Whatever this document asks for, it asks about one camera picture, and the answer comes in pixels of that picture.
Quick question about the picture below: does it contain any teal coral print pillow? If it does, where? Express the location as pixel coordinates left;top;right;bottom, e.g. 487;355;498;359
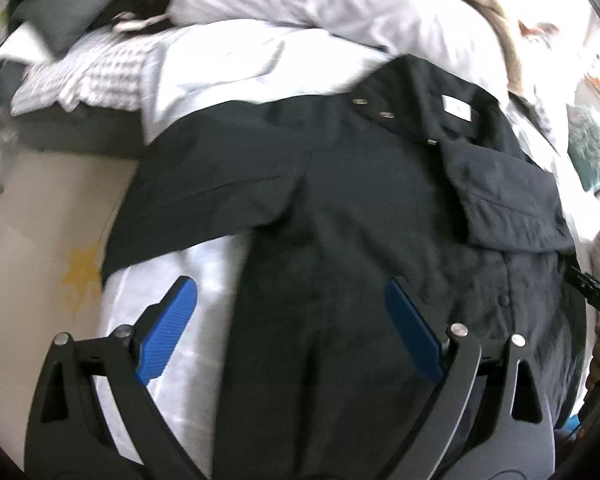
566;104;600;195

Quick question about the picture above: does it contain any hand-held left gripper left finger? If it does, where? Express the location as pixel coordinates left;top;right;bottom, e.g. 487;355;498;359
24;276;207;480

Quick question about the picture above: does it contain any grey padded garment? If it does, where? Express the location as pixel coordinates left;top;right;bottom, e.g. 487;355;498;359
2;0;131;57

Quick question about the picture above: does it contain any black button shirt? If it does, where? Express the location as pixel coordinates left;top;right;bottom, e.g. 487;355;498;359
101;54;588;480

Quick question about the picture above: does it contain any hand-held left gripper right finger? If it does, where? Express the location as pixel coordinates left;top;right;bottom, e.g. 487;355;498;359
375;279;557;480

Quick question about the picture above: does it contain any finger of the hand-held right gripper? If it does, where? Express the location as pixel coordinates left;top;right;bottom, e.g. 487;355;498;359
564;264;600;314

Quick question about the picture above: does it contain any white pillow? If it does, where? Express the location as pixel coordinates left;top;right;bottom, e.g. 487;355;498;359
169;0;511;93

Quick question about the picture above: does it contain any yellow star floor sticker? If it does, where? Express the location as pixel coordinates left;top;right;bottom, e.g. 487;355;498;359
61;241;104;307

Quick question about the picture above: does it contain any grey bed base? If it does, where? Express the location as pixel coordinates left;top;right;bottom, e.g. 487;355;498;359
14;104;148;161

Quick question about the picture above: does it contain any checkered grey white cloth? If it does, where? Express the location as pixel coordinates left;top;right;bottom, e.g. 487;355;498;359
10;29;158;113

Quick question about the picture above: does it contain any beige fleece blanket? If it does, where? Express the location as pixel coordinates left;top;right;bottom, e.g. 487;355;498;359
387;0;528;97

